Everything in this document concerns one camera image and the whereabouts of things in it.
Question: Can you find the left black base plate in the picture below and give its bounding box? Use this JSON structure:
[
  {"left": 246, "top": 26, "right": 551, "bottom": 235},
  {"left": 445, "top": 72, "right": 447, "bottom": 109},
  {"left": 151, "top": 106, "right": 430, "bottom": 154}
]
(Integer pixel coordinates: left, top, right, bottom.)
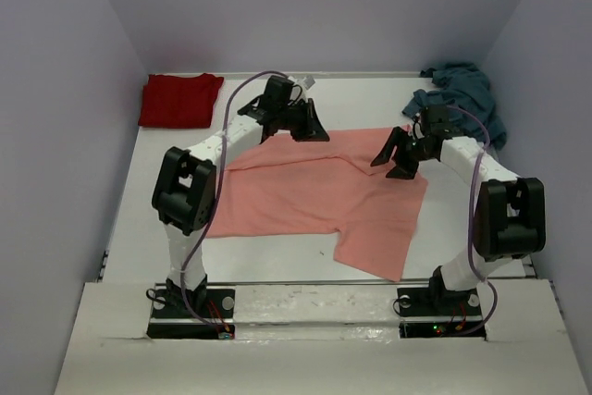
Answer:
[{"left": 145, "top": 287, "right": 237, "bottom": 339}]

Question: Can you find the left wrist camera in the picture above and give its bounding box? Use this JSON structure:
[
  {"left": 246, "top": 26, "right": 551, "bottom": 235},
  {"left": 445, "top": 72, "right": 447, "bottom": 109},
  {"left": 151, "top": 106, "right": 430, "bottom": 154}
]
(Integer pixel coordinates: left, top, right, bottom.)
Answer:
[{"left": 288, "top": 74, "right": 316, "bottom": 95}]

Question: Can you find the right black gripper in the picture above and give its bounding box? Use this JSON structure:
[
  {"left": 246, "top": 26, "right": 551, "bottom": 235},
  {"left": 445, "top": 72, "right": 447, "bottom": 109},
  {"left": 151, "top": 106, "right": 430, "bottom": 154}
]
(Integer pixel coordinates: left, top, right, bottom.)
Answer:
[{"left": 370, "top": 126, "right": 434, "bottom": 180}]

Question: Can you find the blue crumpled t shirt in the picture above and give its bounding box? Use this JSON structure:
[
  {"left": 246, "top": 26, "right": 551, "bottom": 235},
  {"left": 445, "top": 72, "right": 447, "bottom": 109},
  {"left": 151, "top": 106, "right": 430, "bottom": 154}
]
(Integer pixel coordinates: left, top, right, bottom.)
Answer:
[{"left": 401, "top": 62, "right": 507, "bottom": 151}]

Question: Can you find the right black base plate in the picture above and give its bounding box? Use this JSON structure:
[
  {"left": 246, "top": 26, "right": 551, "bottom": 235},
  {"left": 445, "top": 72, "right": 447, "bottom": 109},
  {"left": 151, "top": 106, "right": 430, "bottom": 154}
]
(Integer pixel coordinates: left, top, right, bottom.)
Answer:
[{"left": 392, "top": 287, "right": 486, "bottom": 339}]

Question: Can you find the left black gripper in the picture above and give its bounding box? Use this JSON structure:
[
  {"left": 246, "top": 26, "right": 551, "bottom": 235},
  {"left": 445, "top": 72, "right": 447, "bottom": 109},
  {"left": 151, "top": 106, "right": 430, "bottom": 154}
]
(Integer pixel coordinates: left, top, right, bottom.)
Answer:
[{"left": 275, "top": 99, "right": 327, "bottom": 142}]

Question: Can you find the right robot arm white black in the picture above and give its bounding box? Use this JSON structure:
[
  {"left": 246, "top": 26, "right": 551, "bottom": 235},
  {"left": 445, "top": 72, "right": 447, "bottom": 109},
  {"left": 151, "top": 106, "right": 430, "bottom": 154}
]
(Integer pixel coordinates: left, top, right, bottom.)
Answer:
[{"left": 371, "top": 105, "right": 546, "bottom": 317}]

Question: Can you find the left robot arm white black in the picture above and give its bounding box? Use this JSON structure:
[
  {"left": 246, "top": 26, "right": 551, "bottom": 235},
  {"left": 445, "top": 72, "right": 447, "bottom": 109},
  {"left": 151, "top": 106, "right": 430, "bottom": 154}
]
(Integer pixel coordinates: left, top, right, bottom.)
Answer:
[{"left": 152, "top": 70, "right": 329, "bottom": 318}]

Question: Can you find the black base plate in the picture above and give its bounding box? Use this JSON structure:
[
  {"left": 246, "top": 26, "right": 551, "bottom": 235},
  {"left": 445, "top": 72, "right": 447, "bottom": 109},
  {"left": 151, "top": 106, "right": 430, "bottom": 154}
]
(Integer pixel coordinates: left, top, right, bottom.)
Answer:
[
  {"left": 392, "top": 287, "right": 486, "bottom": 339},
  {"left": 145, "top": 287, "right": 237, "bottom": 339}
]

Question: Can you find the red folded t shirt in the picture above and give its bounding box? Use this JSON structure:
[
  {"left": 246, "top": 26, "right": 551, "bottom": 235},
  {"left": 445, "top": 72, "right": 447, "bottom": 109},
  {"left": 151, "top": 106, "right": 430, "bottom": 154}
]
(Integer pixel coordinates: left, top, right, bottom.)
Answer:
[{"left": 138, "top": 73, "right": 224, "bottom": 130}]

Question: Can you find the pink t shirt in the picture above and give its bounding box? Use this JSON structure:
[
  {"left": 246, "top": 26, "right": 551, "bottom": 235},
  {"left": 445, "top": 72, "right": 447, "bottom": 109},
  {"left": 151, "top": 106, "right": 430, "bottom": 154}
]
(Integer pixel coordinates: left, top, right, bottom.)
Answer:
[{"left": 209, "top": 128, "right": 428, "bottom": 281}]

